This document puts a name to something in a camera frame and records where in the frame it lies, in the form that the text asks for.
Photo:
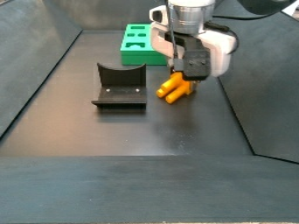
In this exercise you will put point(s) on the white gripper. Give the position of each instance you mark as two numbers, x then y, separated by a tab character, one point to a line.
192	19

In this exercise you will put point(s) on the yellow three prong object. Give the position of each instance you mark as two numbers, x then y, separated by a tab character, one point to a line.
176	88

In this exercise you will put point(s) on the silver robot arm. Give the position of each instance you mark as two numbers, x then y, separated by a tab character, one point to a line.
197	45

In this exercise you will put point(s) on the black curved fixture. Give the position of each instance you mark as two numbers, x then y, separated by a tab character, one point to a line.
122	87

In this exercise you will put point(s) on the green shape sorter block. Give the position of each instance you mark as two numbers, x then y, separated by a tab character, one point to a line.
137	50

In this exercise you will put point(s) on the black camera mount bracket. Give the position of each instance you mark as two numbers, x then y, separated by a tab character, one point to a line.
192	56

